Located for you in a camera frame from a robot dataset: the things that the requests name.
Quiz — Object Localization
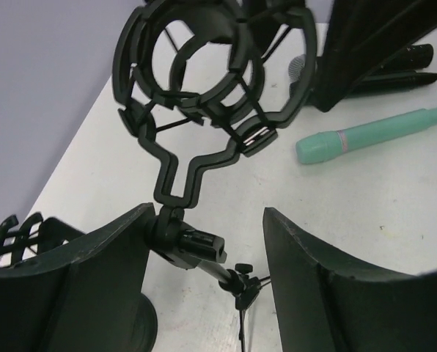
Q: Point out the mint green microphone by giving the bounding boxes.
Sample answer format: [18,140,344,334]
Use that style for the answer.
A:
[295,108,437,164]

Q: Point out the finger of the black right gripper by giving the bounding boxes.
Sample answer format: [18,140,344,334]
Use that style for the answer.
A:
[313,0,437,112]

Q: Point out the black handheld microphone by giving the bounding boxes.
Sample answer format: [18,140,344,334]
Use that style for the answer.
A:
[348,71,437,97]

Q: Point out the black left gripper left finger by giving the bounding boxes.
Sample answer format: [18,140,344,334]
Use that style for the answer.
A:
[0,202,157,352]

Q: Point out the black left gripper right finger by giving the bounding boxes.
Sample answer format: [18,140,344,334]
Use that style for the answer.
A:
[262,208,437,351]

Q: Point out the grey head black microphone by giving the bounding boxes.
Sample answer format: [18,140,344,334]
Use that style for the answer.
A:
[287,43,435,84]

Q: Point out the black shock mount stand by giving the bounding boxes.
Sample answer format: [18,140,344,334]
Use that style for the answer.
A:
[0,211,159,352]

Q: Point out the black tripod microphone stand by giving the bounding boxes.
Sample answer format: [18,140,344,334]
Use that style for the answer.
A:
[111,0,319,344]

